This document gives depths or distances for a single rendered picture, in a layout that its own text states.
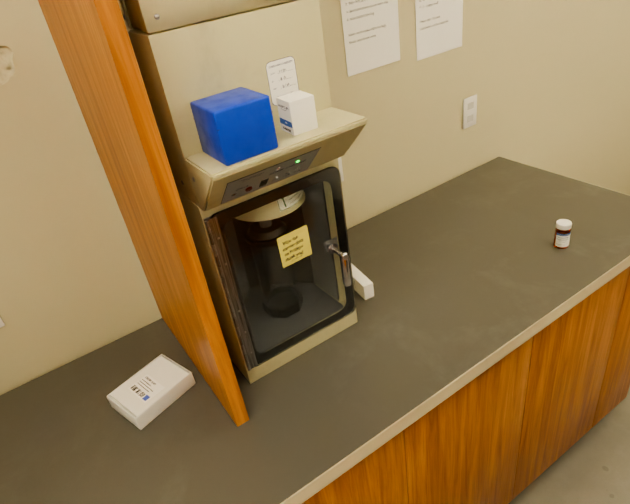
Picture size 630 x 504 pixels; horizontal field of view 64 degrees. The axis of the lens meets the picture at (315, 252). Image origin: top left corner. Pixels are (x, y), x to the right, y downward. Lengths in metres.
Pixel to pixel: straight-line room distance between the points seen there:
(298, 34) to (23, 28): 0.58
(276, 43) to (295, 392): 0.73
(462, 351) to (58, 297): 1.01
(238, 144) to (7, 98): 0.60
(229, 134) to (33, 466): 0.84
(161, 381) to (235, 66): 0.73
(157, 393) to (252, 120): 0.68
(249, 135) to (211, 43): 0.17
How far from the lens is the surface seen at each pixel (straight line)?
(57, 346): 1.53
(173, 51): 0.90
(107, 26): 0.77
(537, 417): 1.77
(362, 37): 1.63
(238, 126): 0.83
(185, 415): 1.23
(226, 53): 0.93
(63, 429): 1.35
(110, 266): 1.45
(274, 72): 0.98
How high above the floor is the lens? 1.82
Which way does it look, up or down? 32 degrees down
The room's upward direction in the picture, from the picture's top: 9 degrees counter-clockwise
